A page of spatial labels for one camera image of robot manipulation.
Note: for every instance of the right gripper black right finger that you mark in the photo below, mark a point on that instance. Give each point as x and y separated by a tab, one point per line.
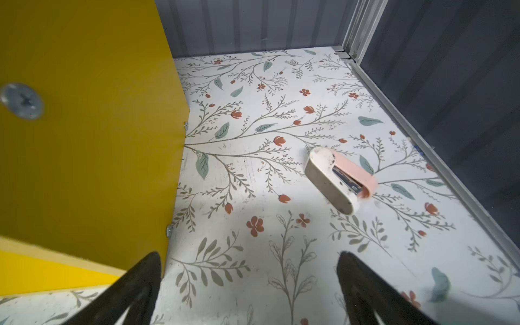
369	299

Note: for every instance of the yellow wooden shelf unit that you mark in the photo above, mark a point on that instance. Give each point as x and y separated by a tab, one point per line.
92	130

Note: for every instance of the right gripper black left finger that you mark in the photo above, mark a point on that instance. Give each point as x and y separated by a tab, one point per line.
134	296

